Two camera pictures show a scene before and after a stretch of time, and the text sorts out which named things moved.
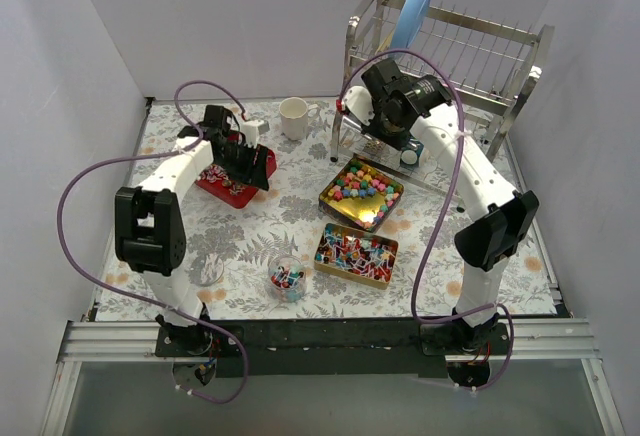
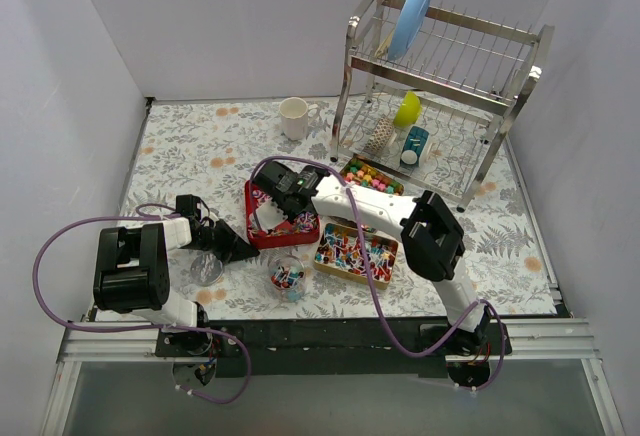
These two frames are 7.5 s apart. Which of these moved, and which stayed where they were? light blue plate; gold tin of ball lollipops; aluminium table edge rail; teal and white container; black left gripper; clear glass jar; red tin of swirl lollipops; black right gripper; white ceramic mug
Moved: black right gripper; red tin of swirl lollipops; black left gripper
Stayed: clear glass jar; white ceramic mug; light blue plate; gold tin of ball lollipops; teal and white container; aluminium table edge rail
